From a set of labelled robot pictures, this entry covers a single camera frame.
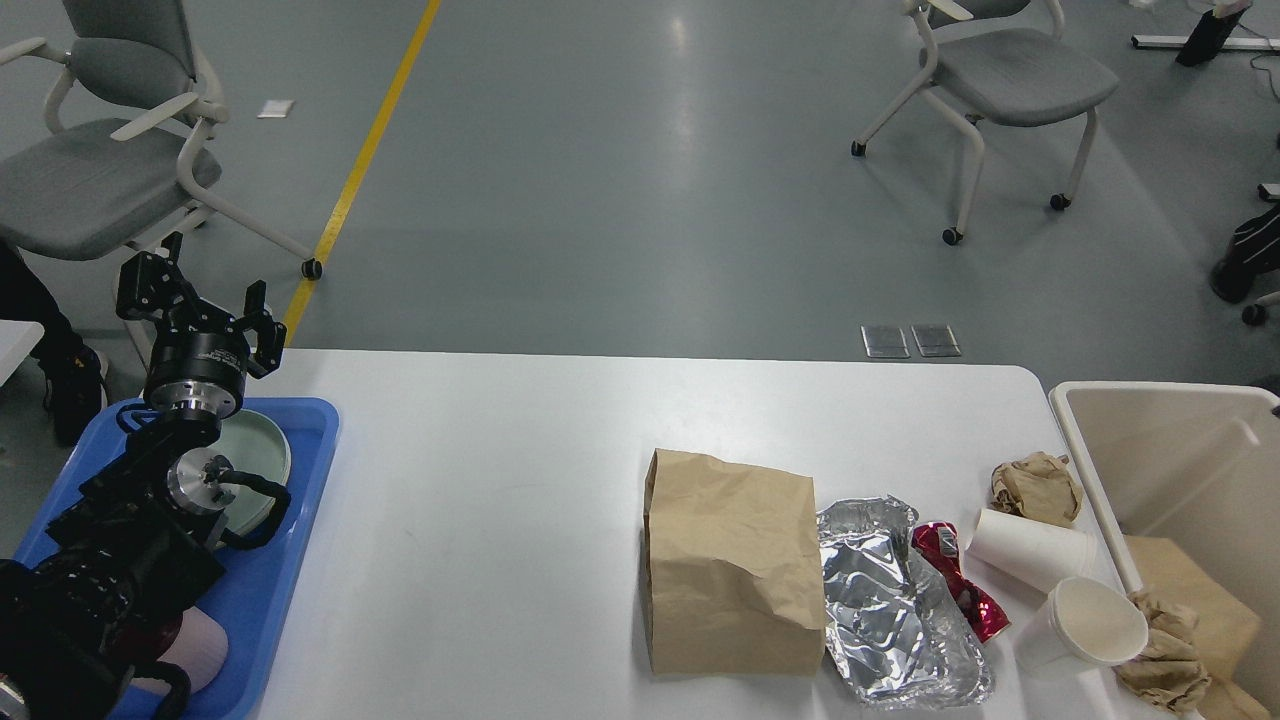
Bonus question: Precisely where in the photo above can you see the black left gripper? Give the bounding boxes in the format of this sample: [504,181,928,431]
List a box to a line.
[116,232,288,419]

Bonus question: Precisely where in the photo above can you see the green plate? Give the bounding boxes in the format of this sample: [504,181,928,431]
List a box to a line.
[209,409,292,536]

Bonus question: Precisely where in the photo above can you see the brown paper bag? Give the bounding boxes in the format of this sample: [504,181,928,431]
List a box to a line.
[1125,536,1262,680]
[643,448,827,676]

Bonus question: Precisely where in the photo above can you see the silver foil bag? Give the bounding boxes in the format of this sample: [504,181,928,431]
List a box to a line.
[817,496,995,711]

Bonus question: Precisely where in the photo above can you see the brown paper napkin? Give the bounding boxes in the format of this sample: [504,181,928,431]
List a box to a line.
[989,451,1084,528]

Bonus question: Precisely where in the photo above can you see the white paper cup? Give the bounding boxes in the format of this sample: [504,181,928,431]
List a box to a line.
[1012,577,1149,682]
[965,509,1097,593]

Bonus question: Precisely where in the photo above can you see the brown paper front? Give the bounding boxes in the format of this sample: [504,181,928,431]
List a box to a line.
[1114,591,1211,715]

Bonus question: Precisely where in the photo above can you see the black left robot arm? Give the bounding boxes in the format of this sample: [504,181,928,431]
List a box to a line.
[1,232,291,719]

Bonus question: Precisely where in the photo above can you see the person in dark clothes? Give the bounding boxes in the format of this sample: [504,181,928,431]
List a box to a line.
[1,243,108,447]

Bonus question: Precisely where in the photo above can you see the grey office chair left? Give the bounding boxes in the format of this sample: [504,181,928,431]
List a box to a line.
[1,1,323,281]

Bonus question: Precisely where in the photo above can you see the blue plastic tray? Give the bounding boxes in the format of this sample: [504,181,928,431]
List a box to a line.
[12,397,340,719]

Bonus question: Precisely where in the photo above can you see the pink mug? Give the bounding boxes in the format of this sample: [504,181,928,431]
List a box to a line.
[128,606,229,694]

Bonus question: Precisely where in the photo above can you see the left metal floor plate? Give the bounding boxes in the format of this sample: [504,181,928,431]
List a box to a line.
[860,325,911,360]

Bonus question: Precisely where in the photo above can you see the metal floor plate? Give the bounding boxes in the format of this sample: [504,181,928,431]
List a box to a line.
[860,325,911,360]
[911,324,963,357]

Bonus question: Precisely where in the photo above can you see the right metal floor plate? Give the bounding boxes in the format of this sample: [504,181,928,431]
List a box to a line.
[911,324,963,357]

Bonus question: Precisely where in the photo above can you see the red foil wrapper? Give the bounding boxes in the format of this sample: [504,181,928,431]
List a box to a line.
[910,521,1011,643]

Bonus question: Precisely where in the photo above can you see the grey chair right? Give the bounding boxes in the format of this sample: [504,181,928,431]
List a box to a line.
[850,1,1119,246]

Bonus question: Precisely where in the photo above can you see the lying white paper cup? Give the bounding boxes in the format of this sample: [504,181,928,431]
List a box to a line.
[965,509,1097,593]

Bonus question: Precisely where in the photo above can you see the white desk leg base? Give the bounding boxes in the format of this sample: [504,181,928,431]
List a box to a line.
[1129,1,1279,67]

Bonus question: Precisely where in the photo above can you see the beige plastic bin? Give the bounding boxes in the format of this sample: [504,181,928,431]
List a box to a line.
[1050,380,1279,714]

